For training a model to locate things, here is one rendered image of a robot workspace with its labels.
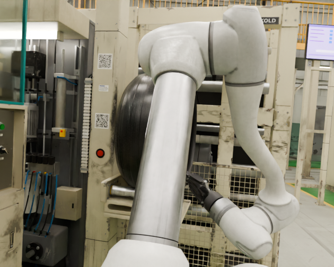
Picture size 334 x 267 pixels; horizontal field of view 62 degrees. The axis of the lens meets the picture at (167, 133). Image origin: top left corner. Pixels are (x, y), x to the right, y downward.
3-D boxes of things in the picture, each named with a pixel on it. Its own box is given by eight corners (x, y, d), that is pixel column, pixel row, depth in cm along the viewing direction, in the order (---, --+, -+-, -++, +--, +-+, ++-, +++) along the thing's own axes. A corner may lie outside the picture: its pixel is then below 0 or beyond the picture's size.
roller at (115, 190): (110, 196, 132) (107, 190, 129) (113, 188, 135) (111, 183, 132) (183, 205, 125) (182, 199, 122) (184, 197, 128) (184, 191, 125)
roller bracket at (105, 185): (99, 202, 127) (100, 181, 127) (129, 184, 166) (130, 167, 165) (106, 203, 126) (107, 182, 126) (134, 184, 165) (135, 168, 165)
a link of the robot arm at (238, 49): (265, 75, 77) (215, 77, 81) (267, 3, 71) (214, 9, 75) (268, 84, 65) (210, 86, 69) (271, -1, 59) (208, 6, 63)
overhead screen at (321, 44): (305, 59, 439) (308, 23, 436) (303, 59, 444) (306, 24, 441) (343, 61, 440) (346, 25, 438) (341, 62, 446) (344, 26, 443)
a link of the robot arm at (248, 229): (215, 234, 94) (244, 220, 100) (249, 272, 82) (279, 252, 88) (219, 211, 88) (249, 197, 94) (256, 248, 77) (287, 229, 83)
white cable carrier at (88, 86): (80, 172, 142) (85, 78, 140) (85, 170, 147) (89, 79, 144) (88, 173, 141) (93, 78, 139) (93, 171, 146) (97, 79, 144)
